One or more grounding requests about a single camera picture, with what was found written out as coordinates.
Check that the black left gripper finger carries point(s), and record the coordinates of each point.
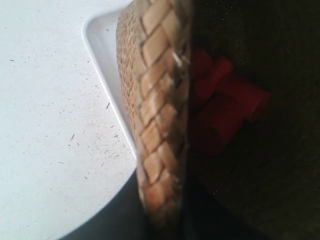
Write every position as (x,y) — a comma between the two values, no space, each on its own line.
(122,218)

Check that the large red cylinder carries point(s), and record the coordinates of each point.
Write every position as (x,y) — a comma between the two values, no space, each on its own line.
(235,101)

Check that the brown woven basket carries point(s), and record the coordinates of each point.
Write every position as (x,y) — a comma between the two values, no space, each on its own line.
(153,54)

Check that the white rectangular plastic tray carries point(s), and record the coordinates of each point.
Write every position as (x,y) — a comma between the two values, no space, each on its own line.
(98,34)

